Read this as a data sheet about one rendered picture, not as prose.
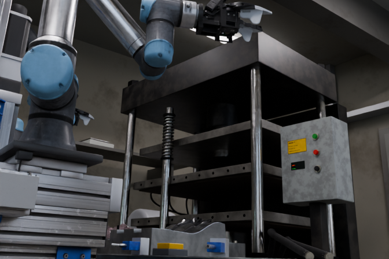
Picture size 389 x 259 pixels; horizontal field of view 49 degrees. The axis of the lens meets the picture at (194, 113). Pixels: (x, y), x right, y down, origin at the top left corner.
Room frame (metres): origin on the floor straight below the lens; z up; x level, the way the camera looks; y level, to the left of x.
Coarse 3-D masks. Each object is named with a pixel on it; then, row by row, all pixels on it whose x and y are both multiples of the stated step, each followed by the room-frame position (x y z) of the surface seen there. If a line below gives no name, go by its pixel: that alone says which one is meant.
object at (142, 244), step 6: (132, 240) 1.50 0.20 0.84; (138, 240) 1.47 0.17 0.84; (144, 240) 1.47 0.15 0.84; (114, 246) 1.42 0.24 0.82; (120, 246) 1.43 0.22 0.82; (126, 246) 1.45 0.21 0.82; (132, 246) 1.44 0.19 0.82; (138, 246) 1.46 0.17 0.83; (144, 246) 1.47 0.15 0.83; (132, 252) 1.49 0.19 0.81; (138, 252) 1.47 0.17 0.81; (144, 252) 1.47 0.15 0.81
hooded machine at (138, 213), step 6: (138, 210) 4.20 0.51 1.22; (144, 210) 4.18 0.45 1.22; (150, 210) 4.23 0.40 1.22; (156, 210) 4.34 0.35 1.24; (132, 216) 4.26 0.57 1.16; (138, 216) 4.18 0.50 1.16; (144, 216) 4.12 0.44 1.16; (150, 216) 4.14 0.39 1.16; (156, 216) 4.19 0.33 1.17; (138, 228) 4.17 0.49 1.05
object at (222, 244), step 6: (210, 240) 1.34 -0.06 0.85; (216, 240) 1.33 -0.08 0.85; (222, 240) 1.33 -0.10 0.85; (228, 240) 1.35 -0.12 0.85; (210, 246) 1.24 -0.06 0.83; (216, 246) 1.29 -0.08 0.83; (222, 246) 1.30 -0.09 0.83; (228, 246) 1.35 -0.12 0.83; (210, 252) 1.34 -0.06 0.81; (216, 252) 1.30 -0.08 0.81; (222, 252) 1.31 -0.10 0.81; (228, 252) 1.35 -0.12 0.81
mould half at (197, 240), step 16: (176, 224) 1.90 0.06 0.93; (192, 224) 1.81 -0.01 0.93; (208, 224) 1.73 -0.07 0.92; (224, 224) 1.77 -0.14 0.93; (112, 240) 1.70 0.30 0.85; (128, 240) 1.62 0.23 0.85; (160, 240) 1.55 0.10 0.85; (176, 240) 1.60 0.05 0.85; (192, 240) 1.65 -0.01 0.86; (208, 240) 1.71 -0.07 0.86; (208, 256) 1.71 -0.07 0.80; (240, 256) 1.84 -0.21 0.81
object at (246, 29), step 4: (240, 20) 1.08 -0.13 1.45; (240, 24) 1.09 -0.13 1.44; (244, 24) 1.09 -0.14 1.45; (248, 24) 1.10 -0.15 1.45; (252, 24) 1.11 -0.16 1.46; (240, 28) 1.09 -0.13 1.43; (244, 28) 1.10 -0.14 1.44; (248, 28) 1.10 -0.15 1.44; (252, 28) 1.10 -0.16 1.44; (256, 28) 1.11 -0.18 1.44; (260, 28) 1.11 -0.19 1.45; (240, 32) 1.09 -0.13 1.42; (244, 32) 1.10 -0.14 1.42; (248, 32) 1.11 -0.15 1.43; (244, 36) 1.10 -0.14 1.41; (248, 36) 1.11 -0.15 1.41; (248, 40) 1.10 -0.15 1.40
